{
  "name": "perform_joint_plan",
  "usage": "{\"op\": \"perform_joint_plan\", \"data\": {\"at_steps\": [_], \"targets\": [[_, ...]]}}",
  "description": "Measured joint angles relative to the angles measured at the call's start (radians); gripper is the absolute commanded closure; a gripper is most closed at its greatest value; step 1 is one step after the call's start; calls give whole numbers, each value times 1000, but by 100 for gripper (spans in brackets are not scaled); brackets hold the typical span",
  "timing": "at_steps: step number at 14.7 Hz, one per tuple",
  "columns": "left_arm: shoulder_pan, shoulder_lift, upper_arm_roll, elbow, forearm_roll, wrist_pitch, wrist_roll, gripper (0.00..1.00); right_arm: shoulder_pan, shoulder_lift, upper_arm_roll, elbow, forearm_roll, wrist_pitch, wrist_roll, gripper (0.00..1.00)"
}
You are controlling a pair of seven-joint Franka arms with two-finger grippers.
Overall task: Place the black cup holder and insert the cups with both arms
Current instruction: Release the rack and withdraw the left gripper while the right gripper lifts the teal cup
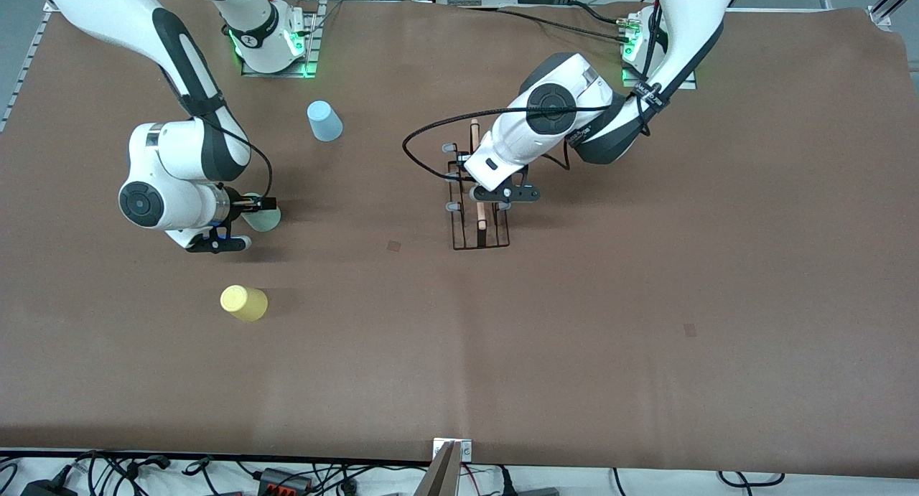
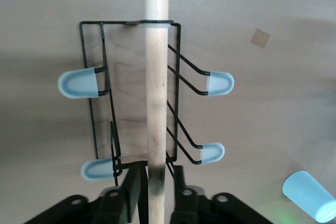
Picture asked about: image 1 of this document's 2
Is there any pale green plastic cup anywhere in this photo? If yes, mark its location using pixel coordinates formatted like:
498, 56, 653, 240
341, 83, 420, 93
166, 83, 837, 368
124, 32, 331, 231
241, 192, 282, 233

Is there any black wire cup holder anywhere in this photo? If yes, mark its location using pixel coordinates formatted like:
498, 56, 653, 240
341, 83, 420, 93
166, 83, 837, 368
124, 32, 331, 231
442, 119, 514, 251

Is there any yellow plastic cup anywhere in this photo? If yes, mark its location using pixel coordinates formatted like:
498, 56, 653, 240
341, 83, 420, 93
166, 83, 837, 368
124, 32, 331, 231
220, 284, 269, 323

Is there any light blue plastic cup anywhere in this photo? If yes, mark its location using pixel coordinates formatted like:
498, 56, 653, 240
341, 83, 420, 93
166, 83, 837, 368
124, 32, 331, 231
307, 100, 344, 143

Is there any brown table mat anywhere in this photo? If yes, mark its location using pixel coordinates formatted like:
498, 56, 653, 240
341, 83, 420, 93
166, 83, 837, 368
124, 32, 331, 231
0, 0, 919, 479

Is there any grey orange power adapter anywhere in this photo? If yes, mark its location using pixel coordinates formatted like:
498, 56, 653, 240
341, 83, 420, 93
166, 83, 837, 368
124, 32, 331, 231
258, 467, 313, 493

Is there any black power adapter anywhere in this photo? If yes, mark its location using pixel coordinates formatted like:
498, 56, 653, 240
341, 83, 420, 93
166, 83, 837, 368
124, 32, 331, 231
20, 478, 76, 496

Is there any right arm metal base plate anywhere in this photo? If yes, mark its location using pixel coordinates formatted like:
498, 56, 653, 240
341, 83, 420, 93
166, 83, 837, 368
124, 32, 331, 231
241, 1, 320, 78

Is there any aluminium table edge rail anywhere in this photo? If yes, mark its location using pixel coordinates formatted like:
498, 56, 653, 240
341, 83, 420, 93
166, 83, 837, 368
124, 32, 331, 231
0, 1, 58, 132

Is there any small metal bracket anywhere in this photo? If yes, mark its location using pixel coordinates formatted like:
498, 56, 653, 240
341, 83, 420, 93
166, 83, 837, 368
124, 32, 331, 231
432, 439, 473, 462

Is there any grey camera stand beam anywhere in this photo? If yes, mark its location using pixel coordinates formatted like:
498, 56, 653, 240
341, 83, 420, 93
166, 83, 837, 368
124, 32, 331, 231
413, 441, 462, 496

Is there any black table cable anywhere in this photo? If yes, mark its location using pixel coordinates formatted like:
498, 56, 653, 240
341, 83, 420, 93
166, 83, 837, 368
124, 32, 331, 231
459, 2, 633, 46

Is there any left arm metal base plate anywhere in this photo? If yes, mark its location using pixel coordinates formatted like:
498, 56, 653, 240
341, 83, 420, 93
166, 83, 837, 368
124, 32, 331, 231
621, 11, 699, 90

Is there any black looped cable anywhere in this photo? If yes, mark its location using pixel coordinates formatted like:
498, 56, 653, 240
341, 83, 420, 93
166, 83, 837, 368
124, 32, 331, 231
718, 470, 785, 487

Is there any aluminium frame profile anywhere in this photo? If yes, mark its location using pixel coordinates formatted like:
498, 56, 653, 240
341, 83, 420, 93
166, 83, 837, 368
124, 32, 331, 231
869, 0, 919, 27

